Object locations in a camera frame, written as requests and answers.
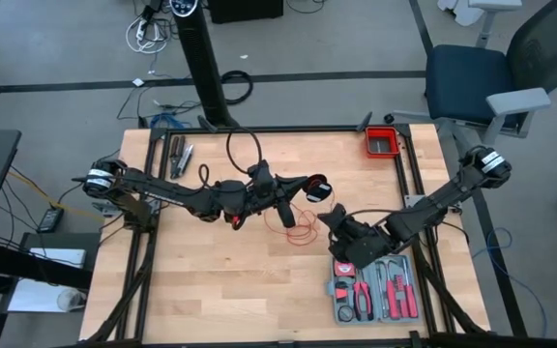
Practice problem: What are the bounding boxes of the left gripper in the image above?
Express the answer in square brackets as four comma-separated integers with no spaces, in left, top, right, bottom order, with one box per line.
[218,160,311,229]

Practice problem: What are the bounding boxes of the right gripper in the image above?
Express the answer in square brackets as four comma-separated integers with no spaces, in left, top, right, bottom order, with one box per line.
[317,202,396,270]

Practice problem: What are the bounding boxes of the black wire spool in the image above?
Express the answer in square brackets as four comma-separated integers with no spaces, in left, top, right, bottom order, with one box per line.
[304,173,334,204]

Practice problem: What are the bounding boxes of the thin red wire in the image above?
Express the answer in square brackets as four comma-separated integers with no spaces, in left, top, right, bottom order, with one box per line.
[262,181,337,247]

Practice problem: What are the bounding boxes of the grey tool kit case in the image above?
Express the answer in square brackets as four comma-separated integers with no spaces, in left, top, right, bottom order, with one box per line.
[325,251,423,325]

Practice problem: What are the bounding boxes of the red plastic bin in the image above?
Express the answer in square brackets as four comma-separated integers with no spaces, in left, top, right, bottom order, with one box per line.
[364,126,401,160]

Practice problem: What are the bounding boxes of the silver black pliers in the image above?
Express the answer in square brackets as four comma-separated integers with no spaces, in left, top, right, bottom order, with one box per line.
[180,142,195,176]

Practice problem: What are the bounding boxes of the black tower fan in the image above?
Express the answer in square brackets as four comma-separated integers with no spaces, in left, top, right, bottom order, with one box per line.
[169,0,241,130]

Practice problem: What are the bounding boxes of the black floor box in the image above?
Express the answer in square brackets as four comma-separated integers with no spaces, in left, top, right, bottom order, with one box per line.
[208,0,285,25]

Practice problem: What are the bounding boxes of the blue grey office chair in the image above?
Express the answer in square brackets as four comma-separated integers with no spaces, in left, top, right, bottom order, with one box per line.
[385,0,557,146]

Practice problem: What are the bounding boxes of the white power strip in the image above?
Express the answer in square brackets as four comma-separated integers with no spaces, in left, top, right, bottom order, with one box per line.
[125,14,171,55]

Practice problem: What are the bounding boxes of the white floor object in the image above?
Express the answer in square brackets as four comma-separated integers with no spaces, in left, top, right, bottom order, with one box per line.
[436,0,484,26]

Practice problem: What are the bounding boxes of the black power adapter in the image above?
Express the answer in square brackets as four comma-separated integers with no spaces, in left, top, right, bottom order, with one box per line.
[36,206,66,234]

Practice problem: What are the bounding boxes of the clear plastic cup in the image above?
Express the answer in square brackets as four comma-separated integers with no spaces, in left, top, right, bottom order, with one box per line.
[56,288,88,312]

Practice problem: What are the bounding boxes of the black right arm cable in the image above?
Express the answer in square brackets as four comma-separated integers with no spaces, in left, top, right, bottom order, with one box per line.
[343,208,423,226]

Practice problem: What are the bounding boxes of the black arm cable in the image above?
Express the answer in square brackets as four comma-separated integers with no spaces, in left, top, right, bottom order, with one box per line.
[197,126,264,189]
[343,208,423,226]

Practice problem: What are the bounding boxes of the black table frame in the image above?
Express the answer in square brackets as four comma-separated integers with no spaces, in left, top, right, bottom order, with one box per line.
[55,111,557,348]

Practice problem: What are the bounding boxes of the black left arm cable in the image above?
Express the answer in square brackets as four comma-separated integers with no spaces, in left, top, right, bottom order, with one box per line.
[197,126,264,189]

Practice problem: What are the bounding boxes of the red-handled pliers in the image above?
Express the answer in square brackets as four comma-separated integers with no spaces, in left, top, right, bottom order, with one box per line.
[353,265,375,322]

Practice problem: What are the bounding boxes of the red-handled claw hammer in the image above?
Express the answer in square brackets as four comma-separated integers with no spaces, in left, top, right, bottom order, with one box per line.
[374,258,401,320]

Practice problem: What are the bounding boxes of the red-handled screwdriver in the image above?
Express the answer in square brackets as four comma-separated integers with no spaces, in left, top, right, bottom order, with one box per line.
[401,257,419,319]

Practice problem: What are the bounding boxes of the black wire stripper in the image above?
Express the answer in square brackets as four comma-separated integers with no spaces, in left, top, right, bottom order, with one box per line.
[169,134,187,181]

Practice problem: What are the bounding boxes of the black coiled floor cable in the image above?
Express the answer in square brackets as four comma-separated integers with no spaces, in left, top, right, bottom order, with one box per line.
[220,70,254,106]

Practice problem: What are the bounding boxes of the blue coiled floor cable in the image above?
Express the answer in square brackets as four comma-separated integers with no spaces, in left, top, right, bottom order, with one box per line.
[150,111,192,131]

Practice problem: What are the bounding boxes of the thin blue floor cable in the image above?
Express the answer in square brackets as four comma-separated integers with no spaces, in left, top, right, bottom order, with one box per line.
[471,226,549,338]

